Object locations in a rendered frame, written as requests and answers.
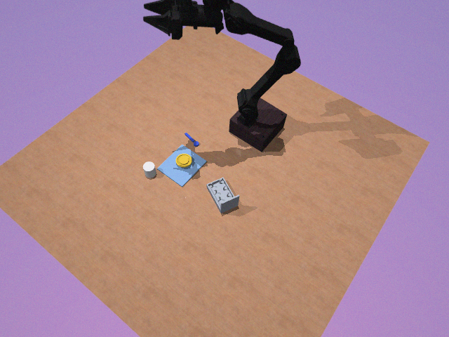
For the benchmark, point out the dark grey dish rack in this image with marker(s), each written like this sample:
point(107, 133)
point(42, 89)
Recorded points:
point(222, 195)

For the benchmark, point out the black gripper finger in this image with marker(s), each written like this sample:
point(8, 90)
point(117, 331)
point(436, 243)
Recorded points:
point(161, 7)
point(161, 22)

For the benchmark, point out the grey cylinder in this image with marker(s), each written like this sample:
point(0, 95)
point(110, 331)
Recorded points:
point(149, 169)

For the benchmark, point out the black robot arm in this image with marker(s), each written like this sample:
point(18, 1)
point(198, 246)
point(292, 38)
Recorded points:
point(239, 20)

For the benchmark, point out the yellow round plate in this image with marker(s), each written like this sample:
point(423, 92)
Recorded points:
point(183, 160)

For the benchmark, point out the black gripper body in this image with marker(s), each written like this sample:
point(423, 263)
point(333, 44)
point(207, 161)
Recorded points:
point(178, 19)

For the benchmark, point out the light blue flat square mat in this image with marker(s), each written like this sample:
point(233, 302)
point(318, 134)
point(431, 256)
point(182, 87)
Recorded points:
point(179, 174)

